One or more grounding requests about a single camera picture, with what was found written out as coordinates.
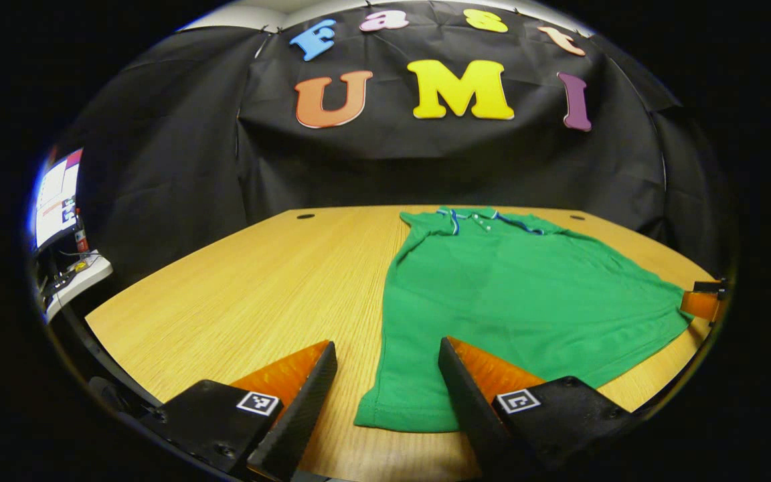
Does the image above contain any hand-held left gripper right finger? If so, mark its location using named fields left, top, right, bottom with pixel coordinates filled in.
left=438, top=336, right=640, bottom=482

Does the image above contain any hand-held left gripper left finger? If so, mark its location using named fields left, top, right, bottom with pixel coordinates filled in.
left=141, top=340, right=338, bottom=482

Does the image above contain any green T-shirt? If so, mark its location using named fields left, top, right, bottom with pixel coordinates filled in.
left=353, top=206, right=694, bottom=434

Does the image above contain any black backdrop cloth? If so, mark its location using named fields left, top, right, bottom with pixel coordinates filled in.
left=58, top=0, right=734, bottom=289

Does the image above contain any white side desk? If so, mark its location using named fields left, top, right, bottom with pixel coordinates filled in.
left=41, top=251, right=113, bottom=322

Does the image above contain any computer monitor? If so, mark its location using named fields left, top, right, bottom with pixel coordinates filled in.
left=29, top=149, right=84, bottom=252

